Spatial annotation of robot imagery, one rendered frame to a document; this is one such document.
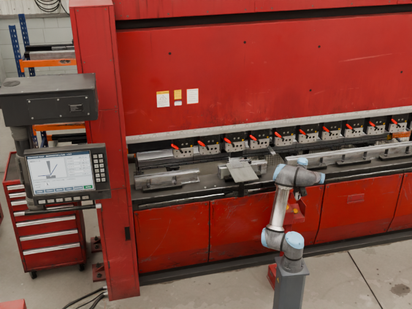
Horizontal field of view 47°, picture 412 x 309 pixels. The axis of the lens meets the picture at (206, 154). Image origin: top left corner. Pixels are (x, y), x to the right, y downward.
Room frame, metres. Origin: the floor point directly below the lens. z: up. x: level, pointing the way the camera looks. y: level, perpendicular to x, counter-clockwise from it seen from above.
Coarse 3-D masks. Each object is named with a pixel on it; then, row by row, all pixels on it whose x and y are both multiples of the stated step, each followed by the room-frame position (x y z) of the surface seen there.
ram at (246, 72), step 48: (144, 48) 3.06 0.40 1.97; (192, 48) 3.13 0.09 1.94; (240, 48) 3.21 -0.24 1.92; (288, 48) 3.30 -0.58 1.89; (336, 48) 3.39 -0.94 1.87; (384, 48) 3.48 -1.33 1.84; (144, 96) 3.05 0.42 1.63; (240, 96) 3.22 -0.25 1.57; (288, 96) 3.30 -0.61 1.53; (336, 96) 3.40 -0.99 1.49; (384, 96) 3.50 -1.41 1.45
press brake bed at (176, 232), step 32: (224, 192) 3.09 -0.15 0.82; (256, 192) 3.14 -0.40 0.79; (320, 192) 3.27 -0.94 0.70; (352, 192) 3.34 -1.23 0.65; (384, 192) 3.42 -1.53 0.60; (160, 224) 2.96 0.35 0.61; (192, 224) 3.02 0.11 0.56; (224, 224) 3.08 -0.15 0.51; (256, 224) 3.14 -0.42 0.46; (320, 224) 3.28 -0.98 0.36; (352, 224) 3.36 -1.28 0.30; (384, 224) 3.46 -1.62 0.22; (160, 256) 2.96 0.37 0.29; (192, 256) 3.04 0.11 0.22; (224, 256) 3.12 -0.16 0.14; (256, 256) 3.22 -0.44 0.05
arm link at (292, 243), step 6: (288, 234) 2.34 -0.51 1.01; (294, 234) 2.35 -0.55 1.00; (282, 240) 2.31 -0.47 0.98; (288, 240) 2.29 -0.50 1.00; (294, 240) 2.29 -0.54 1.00; (300, 240) 2.29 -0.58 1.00; (282, 246) 2.30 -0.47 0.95; (288, 246) 2.28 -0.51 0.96; (294, 246) 2.27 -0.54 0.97; (300, 246) 2.27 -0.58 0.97; (288, 252) 2.28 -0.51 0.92; (294, 252) 2.26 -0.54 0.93; (300, 252) 2.28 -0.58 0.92; (294, 258) 2.26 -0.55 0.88
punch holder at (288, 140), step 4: (272, 128) 3.36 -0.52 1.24; (276, 128) 3.29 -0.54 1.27; (280, 128) 3.29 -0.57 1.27; (284, 128) 3.30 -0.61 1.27; (288, 128) 3.31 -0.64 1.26; (292, 128) 3.32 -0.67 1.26; (272, 132) 3.35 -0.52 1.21; (280, 132) 3.29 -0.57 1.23; (284, 132) 3.30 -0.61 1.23; (288, 132) 3.31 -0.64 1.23; (292, 132) 3.32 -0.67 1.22; (272, 136) 3.35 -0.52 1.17; (276, 136) 3.29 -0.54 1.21; (284, 136) 3.30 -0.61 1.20; (288, 136) 3.31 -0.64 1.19; (292, 136) 3.31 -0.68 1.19; (272, 140) 3.35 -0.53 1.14; (276, 140) 3.28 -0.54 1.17; (280, 140) 3.29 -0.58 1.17; (284, 140) 3.30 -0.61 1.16; (288, 140) 3.31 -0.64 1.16; (292, 140) 3.32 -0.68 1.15; (276, 144) 3.28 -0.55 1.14; (280, 144) 3.29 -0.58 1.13; (284, 144) 3.30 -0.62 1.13; (288, 144) 3.31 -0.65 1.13
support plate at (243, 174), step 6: (246, 162) 3.24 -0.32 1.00; (228, 168) 3.15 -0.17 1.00; (240, 168) 3.15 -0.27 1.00; (246, 168) 3.15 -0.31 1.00; (234, 174) 3.06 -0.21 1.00; (240, 174) 3.06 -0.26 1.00; (246, 174) 3.06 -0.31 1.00; (252, 174) 3.06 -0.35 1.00; (234, 180) 2.98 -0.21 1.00; (240, 180) 2.98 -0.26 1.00; (246, 180) 2.98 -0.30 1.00
